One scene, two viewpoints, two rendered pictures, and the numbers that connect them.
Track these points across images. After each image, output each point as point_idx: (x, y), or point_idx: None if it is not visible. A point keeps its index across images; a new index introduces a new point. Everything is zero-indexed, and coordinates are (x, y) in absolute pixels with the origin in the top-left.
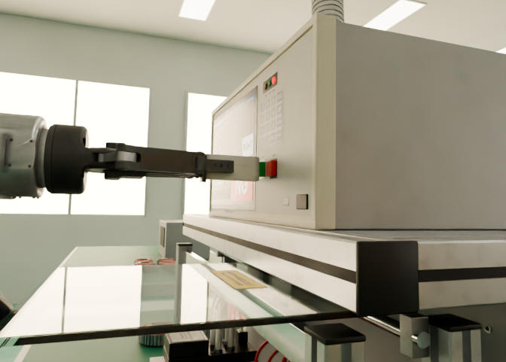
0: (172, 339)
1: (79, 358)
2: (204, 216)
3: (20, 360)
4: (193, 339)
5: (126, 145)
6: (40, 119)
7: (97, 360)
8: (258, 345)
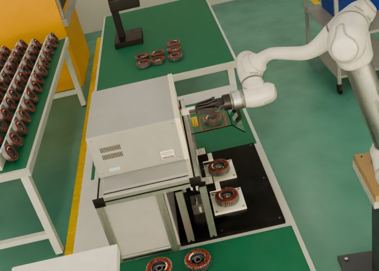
0: (211, 177)
1: (274, 267)
2: (192, 154)
3: (310, 266)
4: (204, 178)
5: (212, 97)
6: (230, 92)
7: (263, 265)
8: (175, 218)
